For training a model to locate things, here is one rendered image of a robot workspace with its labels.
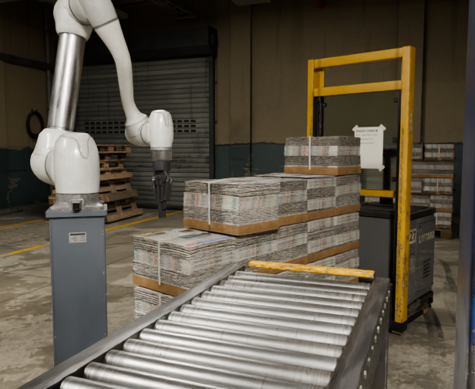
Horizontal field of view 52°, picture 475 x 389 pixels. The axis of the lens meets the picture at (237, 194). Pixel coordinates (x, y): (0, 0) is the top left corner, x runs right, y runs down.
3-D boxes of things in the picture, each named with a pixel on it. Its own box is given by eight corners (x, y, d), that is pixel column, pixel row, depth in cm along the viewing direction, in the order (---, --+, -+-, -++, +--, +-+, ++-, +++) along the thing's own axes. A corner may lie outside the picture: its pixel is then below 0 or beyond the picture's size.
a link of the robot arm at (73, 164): (65, 194, 169) (62, 130, 167) (45, 191, 182) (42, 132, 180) (108, 192, 179) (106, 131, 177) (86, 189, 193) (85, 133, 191)
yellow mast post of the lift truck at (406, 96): (389, 319, 323) (396, 47, 308) (394, 316, 330) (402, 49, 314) (402, 323, 318) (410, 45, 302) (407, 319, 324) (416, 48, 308)
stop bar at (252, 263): (250, 265, 176) (250, 259, 176) (375, 276, 160) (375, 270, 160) (247, 267, 173) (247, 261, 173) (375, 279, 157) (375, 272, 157)
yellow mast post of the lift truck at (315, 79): (304, 299, 367) (307, 60, 351) (311, 297, 373) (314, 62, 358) (314, 302, 361) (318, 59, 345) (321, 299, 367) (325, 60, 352)
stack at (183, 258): (133, 411, 228) (130, 235, 221) (281, 339, 316) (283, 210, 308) (191, 444, 203) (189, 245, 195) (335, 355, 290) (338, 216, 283)
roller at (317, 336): (172, 326, 129) (171, 308, 128) (354, 353, 112) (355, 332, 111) (162, 333, 124) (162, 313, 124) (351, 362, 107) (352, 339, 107)
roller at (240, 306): (189, 318, 138) (195, 304, 142) (360, 342, 121) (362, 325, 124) (184, 306, 135) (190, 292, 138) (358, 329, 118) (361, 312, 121)
